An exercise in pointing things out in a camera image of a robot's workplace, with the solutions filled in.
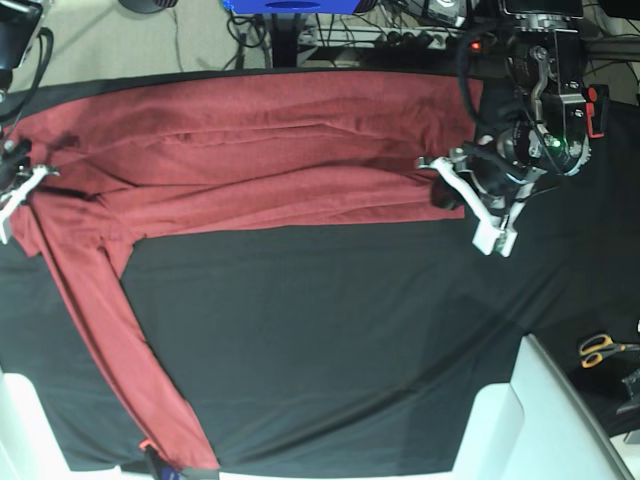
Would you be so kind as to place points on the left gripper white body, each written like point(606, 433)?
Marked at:
point(494, 190)

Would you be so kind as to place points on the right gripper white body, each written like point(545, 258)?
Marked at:
point(27, 181)

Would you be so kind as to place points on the red long-sleeve T-shirt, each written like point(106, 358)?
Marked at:
point(218, 154)

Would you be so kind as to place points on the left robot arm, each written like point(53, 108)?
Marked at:
point(545, 130)

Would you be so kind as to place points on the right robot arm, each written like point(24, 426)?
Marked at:
point(22, 26)

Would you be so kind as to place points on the orange and black clamp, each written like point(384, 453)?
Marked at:
point(597, 106)

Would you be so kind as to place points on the black table cloth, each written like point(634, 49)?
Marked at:
point(348, 350)

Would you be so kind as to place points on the white foam block right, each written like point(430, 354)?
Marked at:
point(535, 426)

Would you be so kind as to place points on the white foam block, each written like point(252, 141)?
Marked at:
point(29, 449)
point(535, 426)

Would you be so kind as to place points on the blue plastic bin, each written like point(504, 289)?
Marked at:
point(248, 7)

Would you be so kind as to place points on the white foam block left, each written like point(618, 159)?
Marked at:
point(29, 449)

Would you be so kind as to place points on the orange clamp at bottom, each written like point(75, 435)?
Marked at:
point(148, 448)

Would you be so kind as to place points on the yellow-handled scissors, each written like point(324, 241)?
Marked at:
point(596, 349)

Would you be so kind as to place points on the black metal bracket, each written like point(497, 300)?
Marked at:
point(632, 384)

